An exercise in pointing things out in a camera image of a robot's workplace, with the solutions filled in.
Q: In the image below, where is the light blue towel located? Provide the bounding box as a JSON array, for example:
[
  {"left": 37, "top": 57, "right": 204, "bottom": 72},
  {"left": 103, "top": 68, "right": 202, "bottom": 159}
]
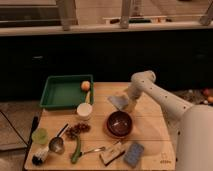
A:
[{"left": 108, "top": 96, "right": 128, "bottom": 110}]

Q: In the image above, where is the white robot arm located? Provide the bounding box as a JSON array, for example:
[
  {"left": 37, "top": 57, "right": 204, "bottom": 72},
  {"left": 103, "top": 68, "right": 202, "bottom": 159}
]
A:
[{"left": 126, "top": 70, "right": 213, "bottom": 171}]

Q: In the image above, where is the white paper cup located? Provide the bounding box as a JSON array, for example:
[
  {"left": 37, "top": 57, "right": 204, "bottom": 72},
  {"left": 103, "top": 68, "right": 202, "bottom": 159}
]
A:
[{"left": 77, "top": 103, "right": 92, "bottom": 120}]

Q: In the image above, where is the metal measuring cup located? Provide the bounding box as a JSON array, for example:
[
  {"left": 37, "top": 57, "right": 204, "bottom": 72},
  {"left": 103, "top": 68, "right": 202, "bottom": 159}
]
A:
[{"left": 49, "top": 125, "right": 68, "bottom": 154}]

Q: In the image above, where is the green plastic cup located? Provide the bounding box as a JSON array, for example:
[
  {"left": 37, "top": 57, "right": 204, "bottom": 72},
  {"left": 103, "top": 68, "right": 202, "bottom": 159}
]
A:
[{"left": 32, "top": 128, "right": 48, "bottom": 145}]

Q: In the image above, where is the dark brown wooden bowl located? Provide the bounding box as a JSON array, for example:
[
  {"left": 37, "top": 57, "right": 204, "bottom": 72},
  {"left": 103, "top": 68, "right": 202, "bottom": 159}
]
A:
[{"left": 106, "top": 111, "right": 133, "bottom": 137}]

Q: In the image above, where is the yellow banana piece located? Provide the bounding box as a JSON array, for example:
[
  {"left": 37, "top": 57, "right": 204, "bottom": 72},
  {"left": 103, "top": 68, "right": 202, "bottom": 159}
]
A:
[{"left": 85, "top": 91, "right": 90, "bottom": 103}]

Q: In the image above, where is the orange fruit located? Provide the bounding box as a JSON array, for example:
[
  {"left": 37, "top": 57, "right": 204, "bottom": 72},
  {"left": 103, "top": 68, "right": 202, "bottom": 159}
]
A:
[{"left": 81, "top": 81, "right": 90, "bottom": 91}]

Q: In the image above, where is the blue sponge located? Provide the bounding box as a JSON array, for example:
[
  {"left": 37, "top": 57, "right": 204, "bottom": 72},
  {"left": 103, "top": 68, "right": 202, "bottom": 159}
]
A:
[{"left": 123, "top": 142, "right": 144, "bottom": 168}]

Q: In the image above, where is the metal spoon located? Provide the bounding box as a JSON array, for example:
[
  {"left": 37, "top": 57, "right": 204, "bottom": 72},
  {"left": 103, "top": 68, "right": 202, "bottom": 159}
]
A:
[{"left": 79, "top": 147, "right": 106, "bottom": 156}]

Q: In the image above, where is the wooden block with dark edge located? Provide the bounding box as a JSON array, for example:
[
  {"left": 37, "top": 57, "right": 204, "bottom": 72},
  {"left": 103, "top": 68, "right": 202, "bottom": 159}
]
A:
[{"left": 99, "top": 145, "right": 125, "bottom": 166}]

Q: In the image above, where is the brown dried grape bunch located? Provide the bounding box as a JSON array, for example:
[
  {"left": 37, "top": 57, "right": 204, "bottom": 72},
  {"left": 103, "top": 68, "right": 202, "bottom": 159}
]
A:
[{"left": 65, "top": 123, "right": 91, "bottom": 139}]

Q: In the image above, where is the green plastic tray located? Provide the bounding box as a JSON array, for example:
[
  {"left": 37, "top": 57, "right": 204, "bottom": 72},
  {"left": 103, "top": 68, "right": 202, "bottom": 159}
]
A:
[{"left": 40, "top": 74, "right": 94, "bottom": 110}]

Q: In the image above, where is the green cucumber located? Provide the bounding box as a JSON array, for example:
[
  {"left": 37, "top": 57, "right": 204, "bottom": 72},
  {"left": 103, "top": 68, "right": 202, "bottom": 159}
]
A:
[{"left": 71, "top": 136, "right": 81, "bottom": 164}]

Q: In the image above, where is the black and white brush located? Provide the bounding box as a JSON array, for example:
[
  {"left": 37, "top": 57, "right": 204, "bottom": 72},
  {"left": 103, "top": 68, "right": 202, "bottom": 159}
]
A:
[{"left": 32, "top": 149, "right": 49, "bottom": 165}]

